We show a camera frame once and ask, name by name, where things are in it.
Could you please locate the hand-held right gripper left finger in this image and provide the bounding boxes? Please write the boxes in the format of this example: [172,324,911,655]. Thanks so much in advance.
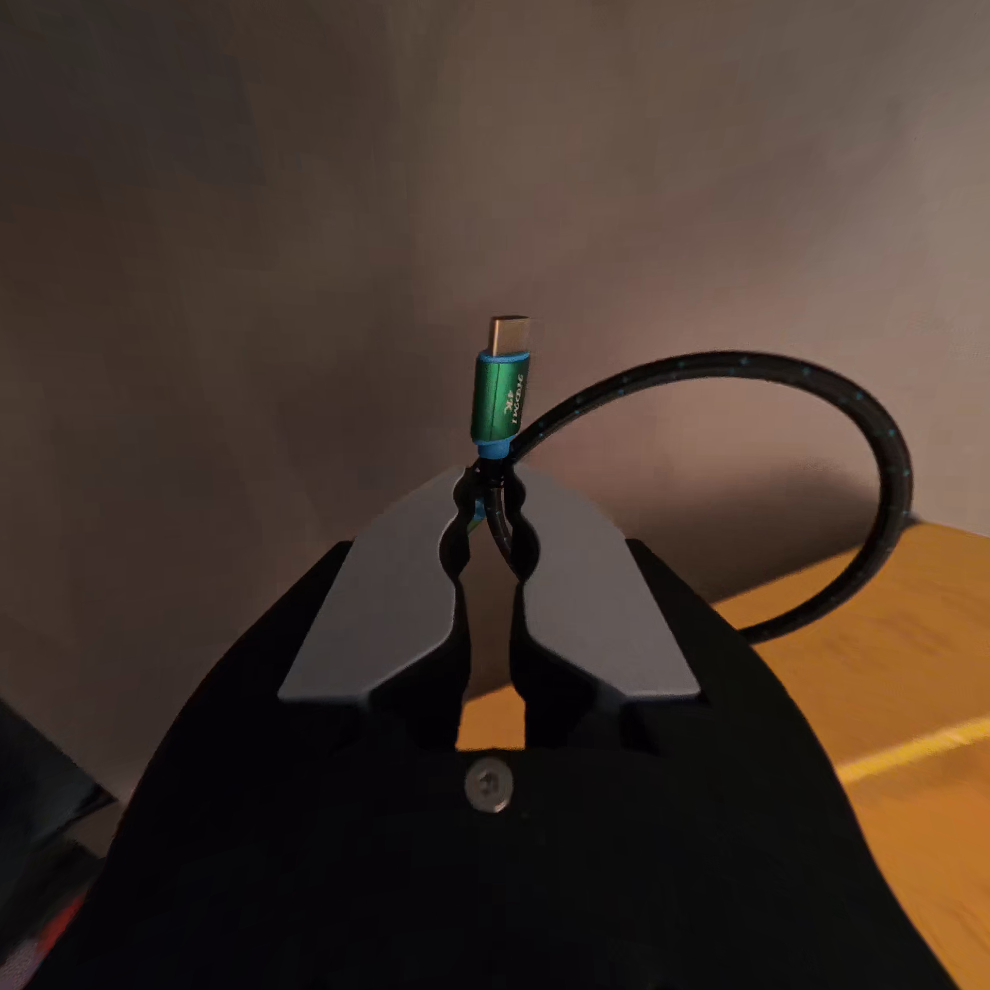
[277,464,473,705]

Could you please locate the yellow plastic bin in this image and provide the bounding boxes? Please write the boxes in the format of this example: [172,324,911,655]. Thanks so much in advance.
[456,522,990,990]

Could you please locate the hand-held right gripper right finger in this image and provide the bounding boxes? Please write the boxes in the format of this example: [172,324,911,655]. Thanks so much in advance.
[509,463,702,703]

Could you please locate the black braided cable green plugs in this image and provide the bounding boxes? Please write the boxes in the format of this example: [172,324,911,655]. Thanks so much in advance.
[468,315,914,645]

